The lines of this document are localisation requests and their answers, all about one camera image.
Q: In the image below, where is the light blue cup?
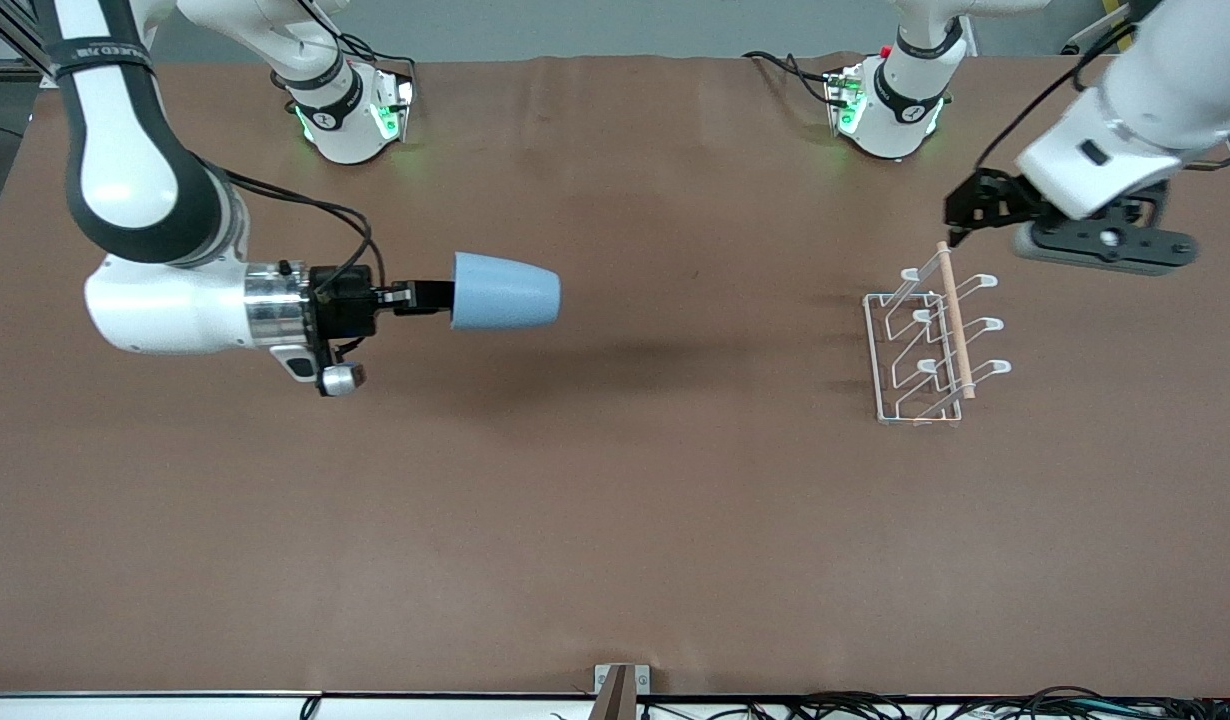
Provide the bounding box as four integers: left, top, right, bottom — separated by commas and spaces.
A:
450, 252, 563, 332

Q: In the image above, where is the grey base connector box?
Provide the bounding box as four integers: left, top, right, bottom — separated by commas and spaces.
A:
825, 62, 866, 136
373, 75, 416, 143

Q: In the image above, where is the brown table cover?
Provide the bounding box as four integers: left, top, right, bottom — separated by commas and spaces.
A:
0, 52, 1230, 699

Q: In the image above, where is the white wire cup holder rack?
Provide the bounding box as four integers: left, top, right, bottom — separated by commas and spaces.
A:
863, 242, 1013, 428

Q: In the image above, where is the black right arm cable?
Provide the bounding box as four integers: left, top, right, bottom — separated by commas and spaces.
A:
220, 168, 381, 296

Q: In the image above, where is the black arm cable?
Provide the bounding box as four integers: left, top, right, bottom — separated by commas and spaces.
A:
220, 168, 381, 296
973, 15, 1141, 171

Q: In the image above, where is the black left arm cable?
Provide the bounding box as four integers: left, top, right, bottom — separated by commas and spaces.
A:
973, 15, 1141, 171

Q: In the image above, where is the black base cable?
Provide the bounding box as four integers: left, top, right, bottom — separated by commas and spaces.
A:
743, 50, 838, 106
330, 30, 418, 101

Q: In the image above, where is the aluminium frame profile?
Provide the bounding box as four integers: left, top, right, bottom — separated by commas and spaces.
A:
0, 0, 58, 89

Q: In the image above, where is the metal table edge bracket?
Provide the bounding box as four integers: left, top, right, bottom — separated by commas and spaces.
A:
593, 663, 651, 720

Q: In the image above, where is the black cable bundle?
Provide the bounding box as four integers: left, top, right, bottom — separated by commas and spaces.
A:
635, 686, 1230, 720

